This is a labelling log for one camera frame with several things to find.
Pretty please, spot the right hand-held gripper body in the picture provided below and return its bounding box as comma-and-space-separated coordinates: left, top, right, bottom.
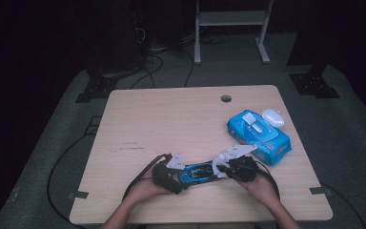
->
216, 144, 259, 183

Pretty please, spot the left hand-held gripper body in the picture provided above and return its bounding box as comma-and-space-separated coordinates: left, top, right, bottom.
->
152, 152, 186, 196

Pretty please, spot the white wet wipe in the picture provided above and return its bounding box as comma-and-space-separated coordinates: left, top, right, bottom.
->
212, 152, 234, 179

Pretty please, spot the blue toy car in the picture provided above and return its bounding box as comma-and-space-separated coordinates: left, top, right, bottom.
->
177, 160, 222, 186

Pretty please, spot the blue wet wipes pack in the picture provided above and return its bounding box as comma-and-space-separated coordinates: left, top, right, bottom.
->
226, 108, 293, 167

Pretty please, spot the person's left hand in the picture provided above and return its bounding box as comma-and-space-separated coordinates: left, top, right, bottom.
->
124, 177, 173, 207

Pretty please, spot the person's right hand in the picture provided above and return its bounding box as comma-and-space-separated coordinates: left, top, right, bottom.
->
237, 173, 279, 205

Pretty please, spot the black tape piece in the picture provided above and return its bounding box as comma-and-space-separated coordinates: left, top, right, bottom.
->
68, 190, 90, 200
309, 186, 333, 196

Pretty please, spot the black stand base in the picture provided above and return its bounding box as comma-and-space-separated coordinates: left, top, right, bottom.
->
289, 65, 341, 99
74, 73, 119, 104

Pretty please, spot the dark equipment cabinet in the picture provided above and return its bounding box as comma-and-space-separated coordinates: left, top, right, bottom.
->
85, 0, 185, 75

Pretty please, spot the white metal stand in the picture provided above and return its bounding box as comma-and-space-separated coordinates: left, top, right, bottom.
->
193, 0, 275, 65

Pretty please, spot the left hand-held gripper cable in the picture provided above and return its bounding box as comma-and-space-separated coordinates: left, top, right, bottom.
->
122, 153, 173, 200

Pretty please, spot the hand-held gripper cable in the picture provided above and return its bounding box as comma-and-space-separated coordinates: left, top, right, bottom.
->
255, 160, 281, 200
122, 153, 173, 200

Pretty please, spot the right hand-held gripper cable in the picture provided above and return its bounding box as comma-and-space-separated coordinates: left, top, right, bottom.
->
255, 160, 281, 200

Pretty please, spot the black floor cable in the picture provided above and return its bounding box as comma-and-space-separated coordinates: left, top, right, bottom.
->
317, 181, 366, 229
181, 47, 195, 89
46, 127, 109, 225

